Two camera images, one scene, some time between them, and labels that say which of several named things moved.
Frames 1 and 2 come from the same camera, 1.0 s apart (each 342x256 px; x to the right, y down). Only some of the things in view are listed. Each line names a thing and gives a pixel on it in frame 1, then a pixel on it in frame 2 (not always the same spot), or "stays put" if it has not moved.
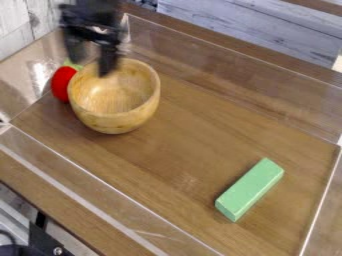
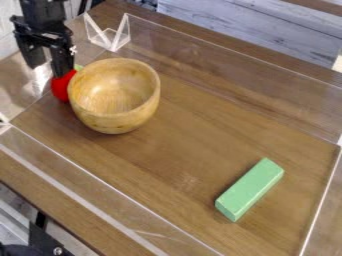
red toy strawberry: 61,79 stays put
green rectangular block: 249,190 stays put
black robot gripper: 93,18 to 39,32
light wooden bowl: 118,103 stays put
